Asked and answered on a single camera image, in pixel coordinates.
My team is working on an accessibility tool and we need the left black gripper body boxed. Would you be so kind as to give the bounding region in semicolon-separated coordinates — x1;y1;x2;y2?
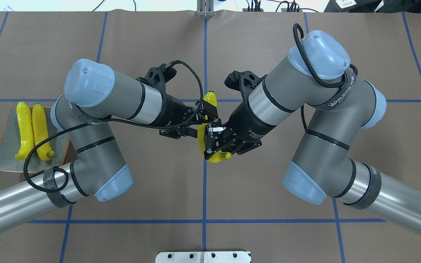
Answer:
156;93;203;139

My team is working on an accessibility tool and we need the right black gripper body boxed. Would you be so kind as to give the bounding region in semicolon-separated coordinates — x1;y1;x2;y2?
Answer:
219;106;276;155

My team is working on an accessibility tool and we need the yellow banana brown tip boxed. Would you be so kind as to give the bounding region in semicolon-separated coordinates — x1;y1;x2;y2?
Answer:
32;103;55;161

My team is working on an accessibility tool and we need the greenish yellow banana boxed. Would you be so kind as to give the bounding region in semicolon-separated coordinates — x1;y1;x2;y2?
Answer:
15;102;35;160

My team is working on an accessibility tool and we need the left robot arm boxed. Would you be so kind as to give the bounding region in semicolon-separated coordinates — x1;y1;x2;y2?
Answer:
0;59;217;233

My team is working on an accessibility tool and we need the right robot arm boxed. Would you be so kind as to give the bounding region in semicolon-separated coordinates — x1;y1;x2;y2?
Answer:
204;23;421;235

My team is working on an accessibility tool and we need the grey square plate orange rim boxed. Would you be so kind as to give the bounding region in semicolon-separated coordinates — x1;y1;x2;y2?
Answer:
0;106;70;173

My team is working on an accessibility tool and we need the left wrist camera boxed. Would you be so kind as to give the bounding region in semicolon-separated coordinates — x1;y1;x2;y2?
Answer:
136;64;177;93

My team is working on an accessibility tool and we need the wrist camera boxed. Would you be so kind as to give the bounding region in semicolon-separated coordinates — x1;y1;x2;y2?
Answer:
136;64;177;93
224;70;268;102

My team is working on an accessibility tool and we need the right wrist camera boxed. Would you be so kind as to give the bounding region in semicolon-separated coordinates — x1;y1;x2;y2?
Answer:
224;70;268;102

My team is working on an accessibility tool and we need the aluminium frame post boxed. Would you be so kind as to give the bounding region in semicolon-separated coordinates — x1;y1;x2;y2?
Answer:
196;0;215;19

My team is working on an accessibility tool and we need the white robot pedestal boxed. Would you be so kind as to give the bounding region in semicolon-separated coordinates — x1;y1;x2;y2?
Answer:
155;251;252;263

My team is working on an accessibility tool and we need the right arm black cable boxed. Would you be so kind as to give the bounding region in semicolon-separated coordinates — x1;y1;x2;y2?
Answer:
293;23;358;132

